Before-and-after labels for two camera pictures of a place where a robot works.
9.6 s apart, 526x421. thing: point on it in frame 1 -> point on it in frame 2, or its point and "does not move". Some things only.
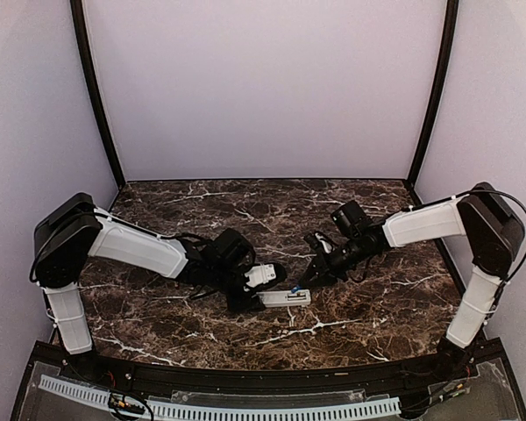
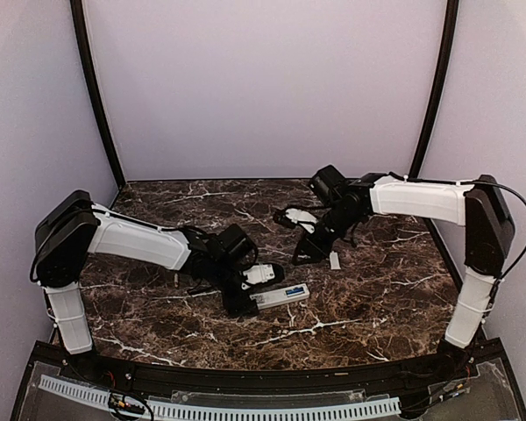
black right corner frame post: [444, 69] does not move
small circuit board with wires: [125, 402] does not move
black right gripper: [326, 272] -> [316, 250]
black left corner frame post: [82, 43] does not move
